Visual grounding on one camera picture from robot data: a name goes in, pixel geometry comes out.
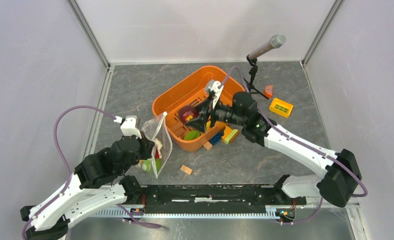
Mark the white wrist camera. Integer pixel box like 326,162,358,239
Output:
205,79,224,109
113,115,142,139

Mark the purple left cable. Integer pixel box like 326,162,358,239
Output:
21,105,164,239

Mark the green toy lettuce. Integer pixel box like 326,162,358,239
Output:
140,159,162,173

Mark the purple cable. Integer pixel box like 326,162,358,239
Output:
21,105,164,239
220,66,369,226

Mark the polka dot zip top bag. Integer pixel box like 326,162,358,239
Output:
137,111,173,179

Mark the orange plastic basket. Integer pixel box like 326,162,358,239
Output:
152,65,227,152

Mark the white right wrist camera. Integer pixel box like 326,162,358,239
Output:
205,79,224,109

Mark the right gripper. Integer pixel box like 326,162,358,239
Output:
185,95,246,135

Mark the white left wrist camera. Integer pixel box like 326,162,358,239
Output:
113,115,142,139

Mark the tan wooden block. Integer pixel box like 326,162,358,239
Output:
180,165,193,175

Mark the red toy chili pepper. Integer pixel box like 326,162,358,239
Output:
155,148,161,159

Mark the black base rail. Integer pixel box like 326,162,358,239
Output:
125,184,307,214

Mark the small tan wooden cube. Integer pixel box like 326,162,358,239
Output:
203,141,213,151

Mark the yellow toy mango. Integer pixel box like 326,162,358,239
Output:
206,120,226,133

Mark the yellow window toy brick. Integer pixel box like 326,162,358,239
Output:
269,98,294,118

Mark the dark red toy onion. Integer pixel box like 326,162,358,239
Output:
178,105,199,123

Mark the orange semicircle toy slice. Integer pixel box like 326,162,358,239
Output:
264,85,273,99

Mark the blue toy brick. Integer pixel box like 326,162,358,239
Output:
209,131,224,146

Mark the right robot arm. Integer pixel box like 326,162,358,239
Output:
179,91,367,208

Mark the yellow green brown brick stack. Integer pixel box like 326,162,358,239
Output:
221,126,240,144

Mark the black microphone tripod stand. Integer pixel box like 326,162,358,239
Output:
244,55,269,100

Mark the green toy lime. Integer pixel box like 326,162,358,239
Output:
183,130,201,141

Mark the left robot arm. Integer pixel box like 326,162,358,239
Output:
20,135,156,240

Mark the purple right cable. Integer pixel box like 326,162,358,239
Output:
220,66,369,226

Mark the white toy garlic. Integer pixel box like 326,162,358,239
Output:
154,138,163,159

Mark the silver microphone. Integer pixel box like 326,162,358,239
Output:
247,34,286,61

